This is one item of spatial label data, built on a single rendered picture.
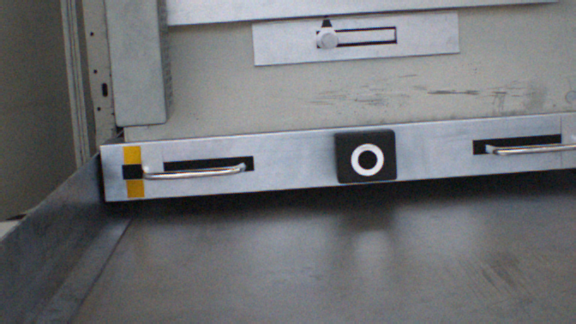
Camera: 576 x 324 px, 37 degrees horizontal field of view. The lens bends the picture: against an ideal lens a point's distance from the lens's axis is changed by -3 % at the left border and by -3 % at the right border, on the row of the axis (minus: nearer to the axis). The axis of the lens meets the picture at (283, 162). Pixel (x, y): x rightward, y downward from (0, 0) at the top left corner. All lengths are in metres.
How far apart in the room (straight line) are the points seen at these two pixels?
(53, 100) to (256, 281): 0.56
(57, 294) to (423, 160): 0.42
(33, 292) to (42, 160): 0.50
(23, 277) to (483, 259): 0.35
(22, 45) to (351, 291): 0.61
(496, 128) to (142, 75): 0.37
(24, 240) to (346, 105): 0.40
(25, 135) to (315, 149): 0.38
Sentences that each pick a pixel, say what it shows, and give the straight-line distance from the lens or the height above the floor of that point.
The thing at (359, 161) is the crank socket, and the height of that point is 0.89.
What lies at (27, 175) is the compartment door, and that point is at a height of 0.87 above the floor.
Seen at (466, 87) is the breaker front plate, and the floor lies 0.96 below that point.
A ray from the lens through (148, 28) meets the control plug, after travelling 0.80.
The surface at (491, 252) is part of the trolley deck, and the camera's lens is 0.73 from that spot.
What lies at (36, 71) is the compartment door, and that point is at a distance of 1.14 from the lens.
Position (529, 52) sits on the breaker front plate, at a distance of 0.94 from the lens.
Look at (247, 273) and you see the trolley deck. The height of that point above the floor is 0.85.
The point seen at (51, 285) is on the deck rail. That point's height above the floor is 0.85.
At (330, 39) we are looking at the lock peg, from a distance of 0.85.
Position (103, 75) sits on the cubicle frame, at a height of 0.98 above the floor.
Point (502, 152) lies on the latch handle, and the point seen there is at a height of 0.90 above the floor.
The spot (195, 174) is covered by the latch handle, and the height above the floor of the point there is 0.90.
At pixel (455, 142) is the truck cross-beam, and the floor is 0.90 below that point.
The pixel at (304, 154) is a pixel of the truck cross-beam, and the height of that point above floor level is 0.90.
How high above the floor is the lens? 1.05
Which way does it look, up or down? 10 degrees down
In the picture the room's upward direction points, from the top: 4 degrees counter-clockwise
